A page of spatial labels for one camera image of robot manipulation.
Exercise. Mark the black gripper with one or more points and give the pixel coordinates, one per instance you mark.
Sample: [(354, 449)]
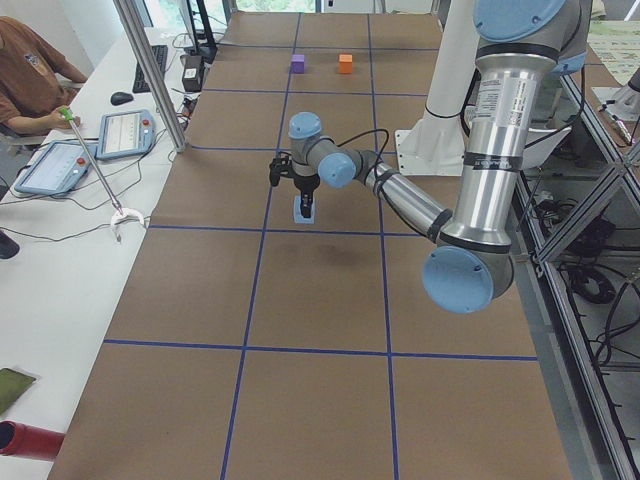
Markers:
[(304, 182)]

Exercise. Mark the light blue foam block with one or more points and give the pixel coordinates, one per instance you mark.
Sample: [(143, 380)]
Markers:
[(298, 216)]

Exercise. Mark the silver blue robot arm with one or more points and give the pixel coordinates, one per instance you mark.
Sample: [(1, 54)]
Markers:
[(520, 44)]

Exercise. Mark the purple foam block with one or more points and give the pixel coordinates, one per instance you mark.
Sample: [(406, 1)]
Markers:
[(298, 64)]

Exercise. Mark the orange foam block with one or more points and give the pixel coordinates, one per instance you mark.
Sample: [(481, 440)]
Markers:
[(345, 63)]

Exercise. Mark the black power box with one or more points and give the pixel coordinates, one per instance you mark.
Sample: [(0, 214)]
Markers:
[(193, 73)]

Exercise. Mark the reacher grabber stick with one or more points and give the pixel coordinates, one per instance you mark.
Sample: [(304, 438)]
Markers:
[(121, 213)]

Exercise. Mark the teach pendant far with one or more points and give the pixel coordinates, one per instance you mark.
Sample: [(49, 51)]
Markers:
[(125, 134)]

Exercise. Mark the teach pendant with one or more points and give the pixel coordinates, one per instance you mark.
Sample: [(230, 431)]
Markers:
[(125, 134), (57, 170)]

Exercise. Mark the black computer mouse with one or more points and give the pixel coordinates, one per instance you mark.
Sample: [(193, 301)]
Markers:
[(120, 98)]

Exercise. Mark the teach pendant near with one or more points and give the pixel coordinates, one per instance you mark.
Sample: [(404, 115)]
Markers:
[(57, 170)]

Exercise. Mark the person in brown shirt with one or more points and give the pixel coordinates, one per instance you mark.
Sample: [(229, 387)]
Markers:
[(31, 93)]

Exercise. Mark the green pouch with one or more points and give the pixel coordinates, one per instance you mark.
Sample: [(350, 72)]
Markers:
[(13, 385)]

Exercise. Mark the red cylinder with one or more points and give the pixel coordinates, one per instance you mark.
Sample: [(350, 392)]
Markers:
[(26, 441)]

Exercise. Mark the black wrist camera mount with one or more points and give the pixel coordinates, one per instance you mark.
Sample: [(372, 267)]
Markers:
[(280, 167)]

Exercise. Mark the aluminium frame post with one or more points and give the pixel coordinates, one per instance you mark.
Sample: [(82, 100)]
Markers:
[(135, 31)]

